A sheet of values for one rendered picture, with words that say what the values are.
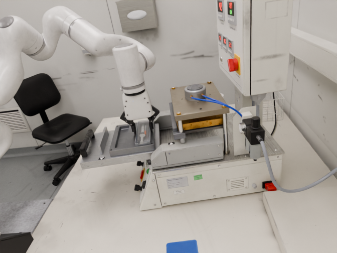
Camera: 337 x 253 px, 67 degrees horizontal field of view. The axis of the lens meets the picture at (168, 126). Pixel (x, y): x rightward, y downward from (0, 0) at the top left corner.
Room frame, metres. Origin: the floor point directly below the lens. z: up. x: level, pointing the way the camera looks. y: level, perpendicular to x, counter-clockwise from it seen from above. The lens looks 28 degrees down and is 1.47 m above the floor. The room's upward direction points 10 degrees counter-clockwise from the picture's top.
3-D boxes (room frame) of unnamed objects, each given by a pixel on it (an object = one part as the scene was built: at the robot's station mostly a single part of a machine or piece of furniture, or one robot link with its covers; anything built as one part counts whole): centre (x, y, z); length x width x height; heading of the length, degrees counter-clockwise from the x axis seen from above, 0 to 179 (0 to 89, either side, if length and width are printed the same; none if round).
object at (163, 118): (1.02, -0.05, 0.96); 0.25 x 0.05 x 0.07; 89
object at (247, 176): (0.86, -0.11, 0.84); 0.53 x 0.37 x 0.17; 89
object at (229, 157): (0.88, -0.15, 0.93); 0.46 x 0.35 x 0.01; 89
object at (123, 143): (0.89, 0.14, 0.98); 0.20 x 0.17 x 0.03; 179
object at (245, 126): (0.65, -0.24, 1.05); 0.15 x 0.05 x 0.15; 179
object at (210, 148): (0.74, -0.04, 0.96); 0.26 x 0.05 x 0.07; 89
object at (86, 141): (0.89, 0.33, 0.99); 0.15 x 0.02 x 0.04; 179
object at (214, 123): (0.87, -0.12, 1.07); 0.22 x 0.17 x 0.10; 179
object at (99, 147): (0.89, 0.19, 0.97); 0.30 x 0.22 x 0.08; 89
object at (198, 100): (0.86, -0.15, 1.08); 0.31 x 0.24 x 0.13; 179
